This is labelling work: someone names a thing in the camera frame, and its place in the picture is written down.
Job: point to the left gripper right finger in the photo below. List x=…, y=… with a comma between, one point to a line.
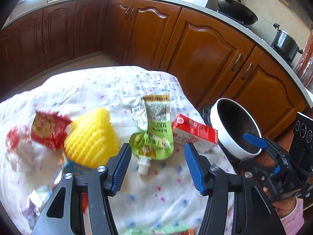
x=253, y=212

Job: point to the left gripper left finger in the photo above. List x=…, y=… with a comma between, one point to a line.
x=63, y=212

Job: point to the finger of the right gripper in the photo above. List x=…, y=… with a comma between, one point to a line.
x=256, y=140
x=259, y=171

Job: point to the red milk carton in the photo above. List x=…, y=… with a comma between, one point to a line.
x=186, y=130

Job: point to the green spout pouch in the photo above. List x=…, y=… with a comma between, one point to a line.
x=157, y=142

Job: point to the pink sleeve forearm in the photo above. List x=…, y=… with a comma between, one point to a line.
x=293, y=222

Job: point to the white round trash bin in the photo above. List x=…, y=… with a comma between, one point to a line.
x=232, y=121

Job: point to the brown wooden kitchen cabinets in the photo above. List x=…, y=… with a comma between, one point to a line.
x=211, y=55

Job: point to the right hand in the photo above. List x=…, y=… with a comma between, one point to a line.
x=285, y=207

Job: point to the crumpled pastel paper wrapper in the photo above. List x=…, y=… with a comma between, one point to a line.
x=32, y=206

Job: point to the orange candy bag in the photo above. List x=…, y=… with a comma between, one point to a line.
x=77, y=170

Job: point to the green orange juice carton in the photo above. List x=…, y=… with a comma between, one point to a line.
x=177, y=230

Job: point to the red white crumpled wrapper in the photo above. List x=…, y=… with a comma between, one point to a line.
x=19, y=142

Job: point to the red snack packet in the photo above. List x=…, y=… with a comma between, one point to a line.
x=49, y=129

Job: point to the white dotted tablecloth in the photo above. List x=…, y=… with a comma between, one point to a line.
x=166, y=197

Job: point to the black cooking pot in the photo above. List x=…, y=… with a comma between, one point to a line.
x=285, y=45

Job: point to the gas stove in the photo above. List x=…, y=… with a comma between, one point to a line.
x=264, y=36

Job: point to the small crumpled white wrapper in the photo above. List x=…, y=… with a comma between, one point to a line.
x=139, y=115

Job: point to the black wok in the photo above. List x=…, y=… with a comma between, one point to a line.
x=237, y=10

